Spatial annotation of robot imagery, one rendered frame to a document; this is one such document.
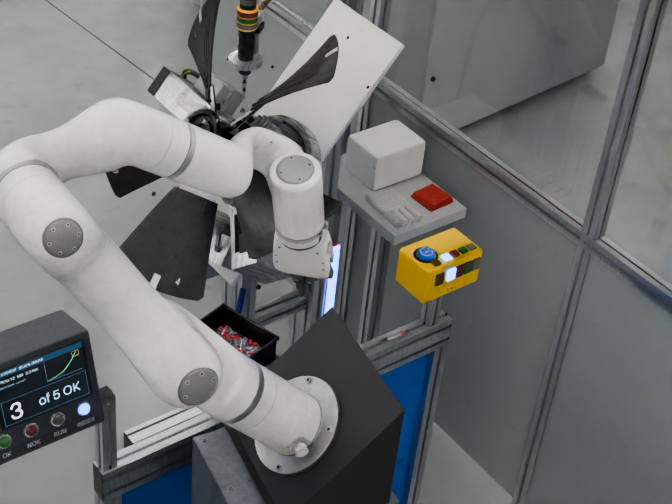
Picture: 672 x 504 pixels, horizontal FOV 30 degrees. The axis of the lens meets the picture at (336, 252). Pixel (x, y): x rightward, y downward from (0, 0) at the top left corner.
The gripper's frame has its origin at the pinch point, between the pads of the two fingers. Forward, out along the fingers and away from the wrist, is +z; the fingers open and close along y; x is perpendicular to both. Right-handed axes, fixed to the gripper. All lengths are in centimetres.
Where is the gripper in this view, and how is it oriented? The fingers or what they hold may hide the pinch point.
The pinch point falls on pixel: (305, 284)
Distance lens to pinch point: 224.6
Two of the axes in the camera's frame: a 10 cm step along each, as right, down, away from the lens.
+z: 0.3, 6.0, 8.0
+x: -2.3, 7.8, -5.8
